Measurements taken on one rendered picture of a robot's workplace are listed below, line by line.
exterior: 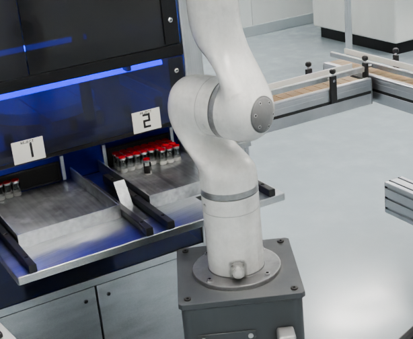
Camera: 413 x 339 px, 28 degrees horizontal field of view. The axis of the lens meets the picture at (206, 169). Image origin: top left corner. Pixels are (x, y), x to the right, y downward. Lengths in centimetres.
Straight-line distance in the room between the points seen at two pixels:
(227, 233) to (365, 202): 253
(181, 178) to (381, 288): 141
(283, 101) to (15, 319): 106
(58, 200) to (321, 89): 100
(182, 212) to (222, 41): 60
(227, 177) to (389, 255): 210
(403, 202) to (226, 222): 135
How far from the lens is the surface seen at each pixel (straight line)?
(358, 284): 350
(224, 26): 160
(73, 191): 229
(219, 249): 175
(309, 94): 275
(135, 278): 248
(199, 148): 170
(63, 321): 245
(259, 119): 161
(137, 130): 233
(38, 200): 227
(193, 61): 237
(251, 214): 172
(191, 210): 208
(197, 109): 165
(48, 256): 196
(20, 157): 223
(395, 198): 301
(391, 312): 331
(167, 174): 231
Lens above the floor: 172
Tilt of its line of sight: 21 degrees down
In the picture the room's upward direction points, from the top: 6 degrees counter-clockwise
